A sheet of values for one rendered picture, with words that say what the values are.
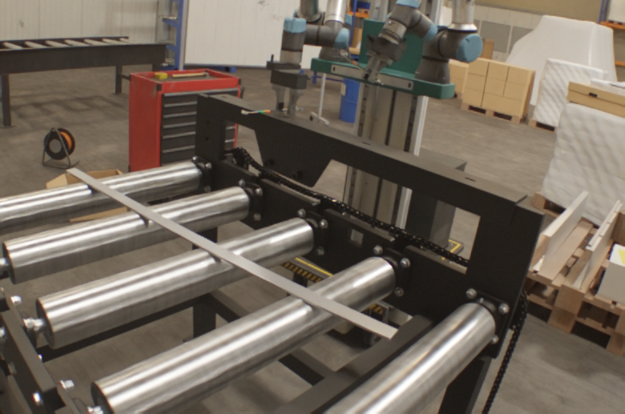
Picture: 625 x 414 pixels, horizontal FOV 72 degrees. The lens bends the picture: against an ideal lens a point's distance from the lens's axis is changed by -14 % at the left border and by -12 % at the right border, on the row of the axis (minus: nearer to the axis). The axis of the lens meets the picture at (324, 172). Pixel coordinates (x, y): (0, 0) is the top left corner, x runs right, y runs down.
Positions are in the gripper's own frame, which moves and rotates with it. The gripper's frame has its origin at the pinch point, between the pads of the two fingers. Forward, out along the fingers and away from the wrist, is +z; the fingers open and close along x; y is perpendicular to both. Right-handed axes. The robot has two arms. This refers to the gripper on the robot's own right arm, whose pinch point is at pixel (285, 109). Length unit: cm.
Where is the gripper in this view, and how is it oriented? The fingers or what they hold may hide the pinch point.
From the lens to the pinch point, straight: 167.8
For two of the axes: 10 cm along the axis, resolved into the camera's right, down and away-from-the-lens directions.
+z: -1.2, 9.4, 3.2
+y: 6.6, -1.7, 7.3
